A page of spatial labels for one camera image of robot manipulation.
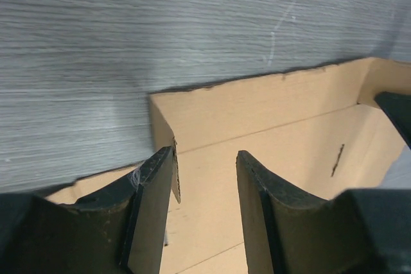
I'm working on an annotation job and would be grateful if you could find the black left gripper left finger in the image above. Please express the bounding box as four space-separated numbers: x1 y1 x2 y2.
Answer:
31 146 174 273

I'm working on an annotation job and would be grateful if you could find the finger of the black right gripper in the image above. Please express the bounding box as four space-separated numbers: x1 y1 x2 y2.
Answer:
374 92 411 148

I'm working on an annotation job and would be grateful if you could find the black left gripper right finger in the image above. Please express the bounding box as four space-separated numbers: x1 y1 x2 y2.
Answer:
236 150 363 273

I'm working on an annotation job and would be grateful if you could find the brown cardboard box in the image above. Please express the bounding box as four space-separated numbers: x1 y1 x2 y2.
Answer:
44 56 411 274

